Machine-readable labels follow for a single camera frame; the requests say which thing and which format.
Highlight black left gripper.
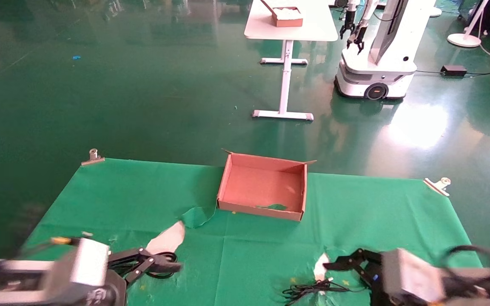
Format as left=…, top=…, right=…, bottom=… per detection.
left=81, top=248, right=182, bottom=306

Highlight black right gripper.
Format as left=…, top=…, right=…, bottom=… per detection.
left=322, top=248, right=399, bottom=306

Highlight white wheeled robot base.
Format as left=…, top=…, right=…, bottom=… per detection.
left=334, top=0, right=438, bottom=101

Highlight open brown cardboard box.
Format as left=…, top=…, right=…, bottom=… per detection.
left=217, top=149, right=317, bottom=221

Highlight small brown cardboard box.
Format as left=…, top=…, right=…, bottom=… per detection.
left=260, top=0, right=304, bottom=28

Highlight white items in small box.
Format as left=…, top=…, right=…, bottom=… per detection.
left=276, top=7, right=303, bottom=20

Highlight torn green tablecloth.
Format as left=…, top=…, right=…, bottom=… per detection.
left=24, top=158, right=484, bottom=306

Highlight metal table clamp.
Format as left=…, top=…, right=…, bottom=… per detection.
left=81, top=148, right=105, bottom=166
left=424, top=177, right=452, bottom=197

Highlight black power adapter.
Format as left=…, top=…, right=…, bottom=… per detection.
left=441, top=65, right=468, bottom=77

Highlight small black robot gripper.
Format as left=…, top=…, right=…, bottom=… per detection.
left=347, top=23, right=367, bottom=54
left=340, top=12, right=357, bottom=40

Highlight white floor stand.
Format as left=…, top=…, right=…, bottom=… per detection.
left=447, top=0, right=490, bottom=48

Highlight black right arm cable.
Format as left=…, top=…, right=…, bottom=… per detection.
left=441, top=244, right=490, bottom=281

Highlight black adapter floor cable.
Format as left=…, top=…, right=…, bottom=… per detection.
left=415, top=67, right=490, bottom=78

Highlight white pedestal table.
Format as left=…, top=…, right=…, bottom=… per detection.
left=244, top=0, right=339, bottom=122

